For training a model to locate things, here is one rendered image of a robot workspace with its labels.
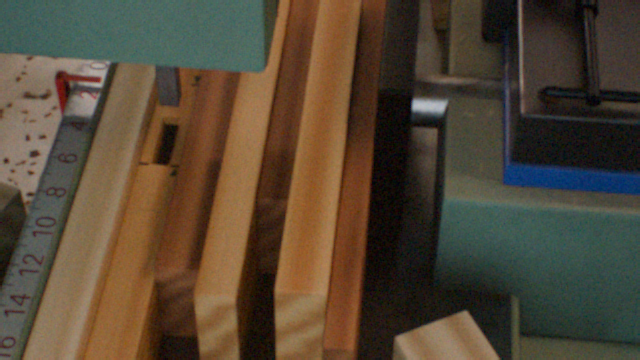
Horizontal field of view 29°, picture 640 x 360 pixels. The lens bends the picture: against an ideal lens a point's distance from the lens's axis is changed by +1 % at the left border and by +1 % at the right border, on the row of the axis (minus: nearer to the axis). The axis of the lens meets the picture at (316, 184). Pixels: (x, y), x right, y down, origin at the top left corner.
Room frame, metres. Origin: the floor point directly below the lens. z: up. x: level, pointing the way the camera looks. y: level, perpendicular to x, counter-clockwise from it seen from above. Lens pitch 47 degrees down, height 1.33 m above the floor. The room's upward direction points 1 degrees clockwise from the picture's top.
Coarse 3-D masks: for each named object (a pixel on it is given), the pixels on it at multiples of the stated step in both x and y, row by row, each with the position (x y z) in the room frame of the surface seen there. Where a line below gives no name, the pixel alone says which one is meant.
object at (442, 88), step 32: (416, 0) 0.43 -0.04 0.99; (384, 32) 0.40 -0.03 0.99; (416, 32) 0.40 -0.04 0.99; (384, 64) 0.38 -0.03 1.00; (384, 96) 0.37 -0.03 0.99; (416, 96) 0.40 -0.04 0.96; (448, 96) 0.40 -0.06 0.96; (480, 96) 0.40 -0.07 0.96; (384, 128) 0.37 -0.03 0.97; (384, 160) 0.37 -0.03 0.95; (384, 192) 0.37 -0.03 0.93; (384, 224) 0.37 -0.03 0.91
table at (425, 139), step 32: (416, 64) 0.49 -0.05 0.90; (416, 128) 0.44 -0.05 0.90; (416, 160) 0.42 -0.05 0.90; (416, 192) 0.40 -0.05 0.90; (416, 224) 0.38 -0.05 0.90; (384, 256) 0.36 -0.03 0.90; (416, 256) 0.36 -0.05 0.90; (256, 288) 0.34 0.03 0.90; (384, 288) 0.34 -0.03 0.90; (416, 288) 0.34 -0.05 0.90; (256, 320) 0.32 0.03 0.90; (384, 320) 0.32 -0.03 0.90; (416, 320) 0.32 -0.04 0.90; (480, 320) 0.32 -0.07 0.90; (512, 320) 0.32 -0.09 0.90; (160, 352) 0.30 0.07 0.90; (192, 352) 0.30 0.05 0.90; (256, 352) 0.30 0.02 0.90; (384, 352) 0.30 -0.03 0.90; (512, 352) 0.30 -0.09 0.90; (544, 352) 0.33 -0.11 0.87; (576, 352) 0.33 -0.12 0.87; (608, 352) 0.33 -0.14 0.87
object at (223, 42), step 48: (0, 0) 0.38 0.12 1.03; (48, 0) 0.38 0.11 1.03; (96, 0) 0.37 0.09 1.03; (144, 0) 0.37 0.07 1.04; (192, 0) 0.37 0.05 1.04; (240, 0) 0.37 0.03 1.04; (0, 48) 0.38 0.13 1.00; (48, 48) 0.38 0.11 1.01; (96, 48) 0.37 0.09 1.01; (144, 48) 0.37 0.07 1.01; (192, 48) 0.37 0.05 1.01; (240, 48) 0.37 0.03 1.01
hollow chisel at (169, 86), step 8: (160, 72) 0.40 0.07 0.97; (168, 72) 0.40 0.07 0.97; (176, 72) 0.40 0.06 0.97; (160, 80) 0.40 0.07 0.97; (168, 80) 0.40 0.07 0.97; (176, 80) 0.40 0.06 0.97; (160, 88) 0.40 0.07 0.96; (168, 88) 0.40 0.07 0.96; (176, 88) 0.40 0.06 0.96; (160, 96) 0.40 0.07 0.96; (168, 96) 0.40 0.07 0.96; (176, 96) 0.40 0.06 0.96; (160, 104) 0.40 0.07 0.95; (168, 104) 0.40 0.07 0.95; (176, 104) 0.40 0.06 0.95
